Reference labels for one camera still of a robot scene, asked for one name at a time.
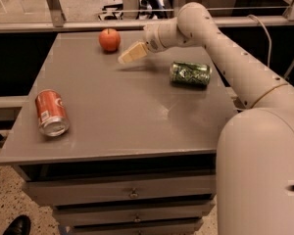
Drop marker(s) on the green soda can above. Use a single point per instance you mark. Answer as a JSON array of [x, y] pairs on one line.
[[190, 73]]

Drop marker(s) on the grey metal railing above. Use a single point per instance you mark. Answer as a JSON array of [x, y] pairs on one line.
[[79, 15]]

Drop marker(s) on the bottom grey drawer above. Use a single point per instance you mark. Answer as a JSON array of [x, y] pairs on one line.
[[184, 226]]

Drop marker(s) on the middle grey drawer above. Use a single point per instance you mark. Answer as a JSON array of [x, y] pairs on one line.
[[134, 213]]

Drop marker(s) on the black office chair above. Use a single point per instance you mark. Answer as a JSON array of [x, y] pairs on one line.
[[134, 9]]

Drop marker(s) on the grey drawer cabinet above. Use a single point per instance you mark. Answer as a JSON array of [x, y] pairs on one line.
[[124, 119]]

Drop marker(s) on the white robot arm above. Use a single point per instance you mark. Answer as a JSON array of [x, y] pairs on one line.
[[255, 153]]

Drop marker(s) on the red apple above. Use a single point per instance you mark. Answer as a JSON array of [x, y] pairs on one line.
[[109, 40]]

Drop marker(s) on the grey drawer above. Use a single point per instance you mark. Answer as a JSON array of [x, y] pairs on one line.
[[133, 187], [184, 226], [134, 213]]

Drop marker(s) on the top grey drawer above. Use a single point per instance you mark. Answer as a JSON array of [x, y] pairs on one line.
[[133, 187]]

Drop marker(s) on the black shoe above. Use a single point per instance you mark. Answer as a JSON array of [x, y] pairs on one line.
[[20, 226]]

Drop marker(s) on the orange soda can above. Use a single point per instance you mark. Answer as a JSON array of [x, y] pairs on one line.
[[51, 113]]

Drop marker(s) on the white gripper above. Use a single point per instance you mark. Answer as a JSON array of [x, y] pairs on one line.
[[151, 39]]

